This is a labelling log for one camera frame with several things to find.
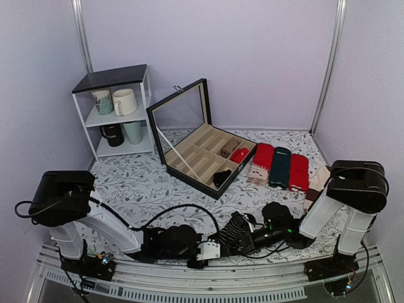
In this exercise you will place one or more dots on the black compartment storage box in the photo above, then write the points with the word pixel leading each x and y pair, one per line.
pixel 189 144

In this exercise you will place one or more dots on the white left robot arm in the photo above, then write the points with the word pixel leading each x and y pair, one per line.
pixel 65 197

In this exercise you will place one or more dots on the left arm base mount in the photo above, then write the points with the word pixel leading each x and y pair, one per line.
pixel 101 266

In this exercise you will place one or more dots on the rolled tan sock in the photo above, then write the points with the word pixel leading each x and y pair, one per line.
pixel 229 147

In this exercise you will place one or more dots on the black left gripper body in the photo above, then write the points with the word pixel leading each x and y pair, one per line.
pixel 170 255

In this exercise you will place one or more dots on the red beige patterned sock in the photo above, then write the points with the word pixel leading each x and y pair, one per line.
pixel 261 165

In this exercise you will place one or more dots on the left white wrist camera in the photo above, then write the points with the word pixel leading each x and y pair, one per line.
pixel 207 250

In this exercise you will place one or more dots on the right aluminium corner post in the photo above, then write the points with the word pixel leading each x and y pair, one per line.
pixel 335 44

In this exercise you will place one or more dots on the left aluminium corner post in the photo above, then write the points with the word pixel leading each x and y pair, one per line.
pixel 81 33

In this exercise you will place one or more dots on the patterned teal white mug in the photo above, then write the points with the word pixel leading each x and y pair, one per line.
pixel 103 101

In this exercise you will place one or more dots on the black mug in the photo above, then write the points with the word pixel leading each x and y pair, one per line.
pixel 113 134

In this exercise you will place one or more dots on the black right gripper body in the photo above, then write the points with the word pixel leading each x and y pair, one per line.
pixel 274 238

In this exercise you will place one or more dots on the black white striped sock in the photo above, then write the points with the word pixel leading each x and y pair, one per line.
pixel 232 235

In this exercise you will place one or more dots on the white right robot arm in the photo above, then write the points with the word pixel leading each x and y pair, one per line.
pixel 359 186

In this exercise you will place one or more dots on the cream brown striped sock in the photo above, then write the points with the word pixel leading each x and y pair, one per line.
pixel 316 185

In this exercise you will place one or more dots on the aluminium front rail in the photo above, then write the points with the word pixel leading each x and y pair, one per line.
pixel 276 277

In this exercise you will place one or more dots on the mint green tumbler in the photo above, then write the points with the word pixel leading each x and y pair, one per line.
pixel 133 132

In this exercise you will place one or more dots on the white ceramic mug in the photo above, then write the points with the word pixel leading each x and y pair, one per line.
pixel 124 101

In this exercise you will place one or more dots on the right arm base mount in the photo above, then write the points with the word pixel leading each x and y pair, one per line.
pixel 336 265

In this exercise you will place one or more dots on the white shelf black top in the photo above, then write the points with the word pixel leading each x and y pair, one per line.
pixel 134 77

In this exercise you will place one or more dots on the red white sock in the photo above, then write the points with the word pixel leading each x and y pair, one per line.
pixel 299 173

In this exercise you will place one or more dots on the rolled black sock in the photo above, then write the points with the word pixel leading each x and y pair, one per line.
pixel 220 177

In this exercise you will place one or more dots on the dark green sock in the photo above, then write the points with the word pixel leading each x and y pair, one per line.
pixel 280 168

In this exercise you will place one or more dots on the aluminium corner post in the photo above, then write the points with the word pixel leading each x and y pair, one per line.
pixel 81 33
pixel 335 44

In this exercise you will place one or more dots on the rolled red sock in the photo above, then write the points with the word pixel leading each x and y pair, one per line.
pixel 239 155

